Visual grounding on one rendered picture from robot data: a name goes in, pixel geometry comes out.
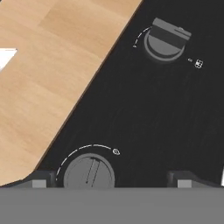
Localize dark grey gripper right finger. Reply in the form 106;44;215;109
166;170;223;189

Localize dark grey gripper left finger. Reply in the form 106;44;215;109
17;170;57;189

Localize grey stove knob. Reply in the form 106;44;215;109
143;17;193;63
63;152;116;189

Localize black stove front panel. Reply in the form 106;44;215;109
34;0;224;189

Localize white object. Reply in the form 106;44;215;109
0;47;18;72

